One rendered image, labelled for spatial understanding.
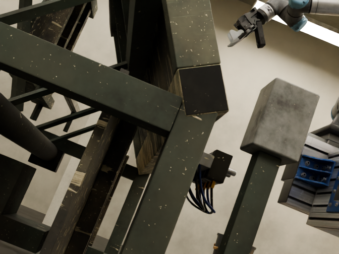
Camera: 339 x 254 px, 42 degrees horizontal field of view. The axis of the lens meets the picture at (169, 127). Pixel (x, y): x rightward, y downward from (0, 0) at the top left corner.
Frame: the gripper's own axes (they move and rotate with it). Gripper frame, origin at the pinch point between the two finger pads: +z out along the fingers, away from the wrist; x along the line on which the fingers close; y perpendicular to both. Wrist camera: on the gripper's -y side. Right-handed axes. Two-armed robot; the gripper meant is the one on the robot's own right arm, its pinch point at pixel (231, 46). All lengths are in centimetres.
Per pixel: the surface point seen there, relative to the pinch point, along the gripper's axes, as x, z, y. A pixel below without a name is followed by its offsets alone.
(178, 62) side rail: 81, 47, -2
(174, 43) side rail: 81, 45, 2
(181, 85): 81, 50, -7
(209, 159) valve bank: 54, 51, -27
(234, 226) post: 79, 61, -40
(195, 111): 82, 52, -14
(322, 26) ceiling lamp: -372, -279, -26
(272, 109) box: 81, 37, -25
